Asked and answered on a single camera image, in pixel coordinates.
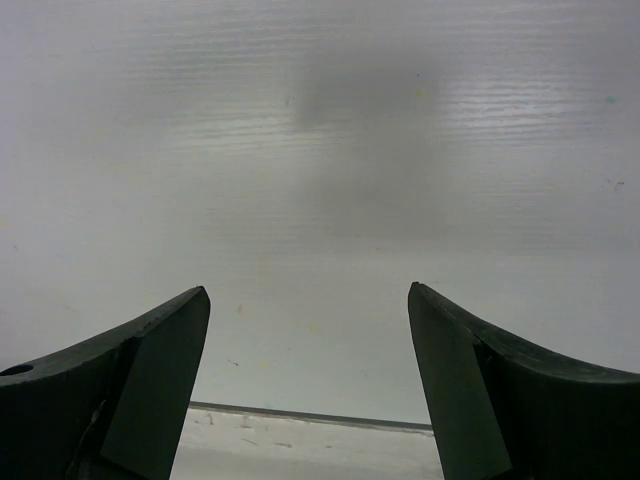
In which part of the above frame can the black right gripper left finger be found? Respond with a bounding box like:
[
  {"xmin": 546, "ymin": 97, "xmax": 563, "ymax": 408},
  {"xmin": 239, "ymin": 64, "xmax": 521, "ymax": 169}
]
[{"xmin": 1, "ymin": 286, "xmax": 210, "ymax": 479}]

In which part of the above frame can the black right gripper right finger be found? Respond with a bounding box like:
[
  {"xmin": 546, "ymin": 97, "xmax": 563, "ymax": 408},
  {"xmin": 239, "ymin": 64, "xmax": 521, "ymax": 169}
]
[{"xmin": 408, "ymin": 282, "xmax": 639, "ymax": 479}]

